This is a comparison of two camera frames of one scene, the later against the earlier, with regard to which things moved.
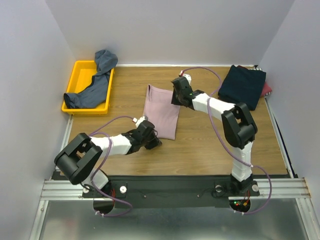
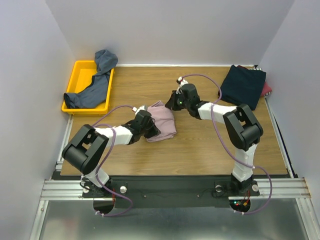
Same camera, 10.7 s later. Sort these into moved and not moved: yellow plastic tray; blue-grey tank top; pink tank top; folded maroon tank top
Moved: pink tank top
Not moved: folded maroon tank top; blue-grey tank top; yellow plastic tray
